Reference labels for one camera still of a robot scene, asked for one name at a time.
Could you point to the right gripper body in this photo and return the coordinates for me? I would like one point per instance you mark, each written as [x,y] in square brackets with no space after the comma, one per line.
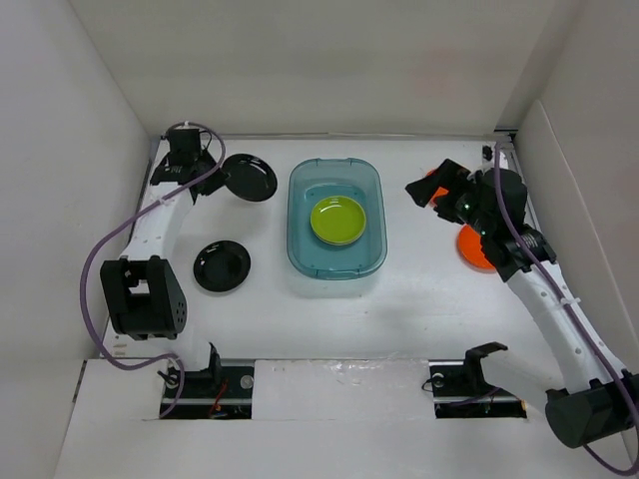
[462,206]

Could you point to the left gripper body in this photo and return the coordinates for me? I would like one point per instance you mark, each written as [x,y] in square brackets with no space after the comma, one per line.
[213,184]

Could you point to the orange plate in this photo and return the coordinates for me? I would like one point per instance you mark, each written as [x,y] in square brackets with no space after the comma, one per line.
[469,247]
[440,192]

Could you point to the black plate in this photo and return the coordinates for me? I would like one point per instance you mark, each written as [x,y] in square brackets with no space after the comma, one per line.
[222,266]
[249,178]

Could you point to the green plate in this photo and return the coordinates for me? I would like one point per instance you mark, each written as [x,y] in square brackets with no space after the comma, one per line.
[338,220]

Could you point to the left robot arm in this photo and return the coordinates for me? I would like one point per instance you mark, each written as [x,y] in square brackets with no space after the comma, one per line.
[144,297]

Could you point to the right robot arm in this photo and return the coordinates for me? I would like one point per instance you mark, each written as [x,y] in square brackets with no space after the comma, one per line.
[599,395]

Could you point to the teal transparent plastic bin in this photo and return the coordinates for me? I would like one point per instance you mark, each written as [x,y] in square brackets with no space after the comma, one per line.
[315,180]

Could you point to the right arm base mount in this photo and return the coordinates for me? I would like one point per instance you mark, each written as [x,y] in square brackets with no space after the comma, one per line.
[460,391]

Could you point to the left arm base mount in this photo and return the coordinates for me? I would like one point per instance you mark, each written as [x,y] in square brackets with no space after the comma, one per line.
[227,397]

